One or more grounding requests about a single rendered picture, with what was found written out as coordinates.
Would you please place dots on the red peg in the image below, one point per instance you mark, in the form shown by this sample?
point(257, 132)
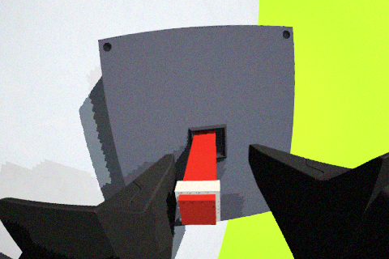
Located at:
point(198, 196)

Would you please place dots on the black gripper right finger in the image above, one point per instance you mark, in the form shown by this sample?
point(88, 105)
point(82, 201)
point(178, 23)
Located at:
point(320, 208)

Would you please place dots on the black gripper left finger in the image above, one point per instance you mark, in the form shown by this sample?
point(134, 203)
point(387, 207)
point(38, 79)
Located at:
point(136, 223)

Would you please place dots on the grey sloped panel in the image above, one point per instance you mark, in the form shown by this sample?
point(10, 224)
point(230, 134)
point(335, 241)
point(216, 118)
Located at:
point(164, 85)

